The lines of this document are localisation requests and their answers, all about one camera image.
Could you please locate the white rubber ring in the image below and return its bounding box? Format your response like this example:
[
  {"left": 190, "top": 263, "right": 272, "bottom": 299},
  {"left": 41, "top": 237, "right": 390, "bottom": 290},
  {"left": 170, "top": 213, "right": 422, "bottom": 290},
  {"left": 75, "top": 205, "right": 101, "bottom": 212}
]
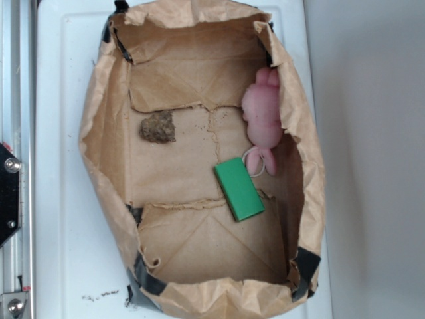
[{"left": 242, "top": 148, "right": 267, "bottom": 177}]

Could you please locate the silver corner bracket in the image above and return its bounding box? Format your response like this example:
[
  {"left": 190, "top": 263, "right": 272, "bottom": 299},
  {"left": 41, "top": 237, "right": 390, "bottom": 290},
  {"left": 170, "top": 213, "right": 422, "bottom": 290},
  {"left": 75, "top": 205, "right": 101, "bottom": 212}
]
[{"left": 1, "top": 292, "right": 31, "bottom": 319}]

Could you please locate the pink plush bunny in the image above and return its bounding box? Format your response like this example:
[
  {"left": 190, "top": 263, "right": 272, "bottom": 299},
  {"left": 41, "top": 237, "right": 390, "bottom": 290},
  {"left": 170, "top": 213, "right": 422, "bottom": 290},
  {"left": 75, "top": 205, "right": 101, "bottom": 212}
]
[{"left": 242, "top": 67, "right": 283, "bottom": 177}]

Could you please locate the black bracket plate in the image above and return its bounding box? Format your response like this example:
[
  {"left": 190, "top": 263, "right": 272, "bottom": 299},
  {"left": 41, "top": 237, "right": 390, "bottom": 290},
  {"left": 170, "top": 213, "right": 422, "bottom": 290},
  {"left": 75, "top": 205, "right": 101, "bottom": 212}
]
[{"left": 0, "top": 143, "right": 22, "bottom": 247}]

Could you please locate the brown rock lump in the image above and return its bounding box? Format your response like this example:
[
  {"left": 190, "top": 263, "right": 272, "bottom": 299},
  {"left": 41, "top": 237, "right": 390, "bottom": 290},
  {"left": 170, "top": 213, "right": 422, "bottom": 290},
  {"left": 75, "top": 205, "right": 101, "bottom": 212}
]
[{"left": 139, "top": 110, "right": 176, "bottom": 144}]

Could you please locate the brown paper bag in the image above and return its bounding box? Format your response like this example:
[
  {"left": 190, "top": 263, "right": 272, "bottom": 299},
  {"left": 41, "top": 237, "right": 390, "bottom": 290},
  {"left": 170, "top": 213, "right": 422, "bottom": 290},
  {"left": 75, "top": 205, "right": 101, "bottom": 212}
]
[{"left": 79, "top": 1, "right": 325, "bottom": 318}]

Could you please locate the green rectangular block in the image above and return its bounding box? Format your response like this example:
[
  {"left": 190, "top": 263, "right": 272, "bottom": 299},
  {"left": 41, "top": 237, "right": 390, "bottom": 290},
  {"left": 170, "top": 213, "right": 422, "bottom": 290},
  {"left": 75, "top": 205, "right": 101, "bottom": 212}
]
[{"left": 214, "top": 158, "right": 265, "bottom": 222}]

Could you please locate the aluminium frame rail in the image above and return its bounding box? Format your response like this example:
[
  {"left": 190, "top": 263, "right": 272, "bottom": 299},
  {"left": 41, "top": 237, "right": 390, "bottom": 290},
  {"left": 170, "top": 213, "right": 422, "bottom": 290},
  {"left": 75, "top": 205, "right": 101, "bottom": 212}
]
[{"left": 1, "top": 1, "right": 37, "bottom": 318}]

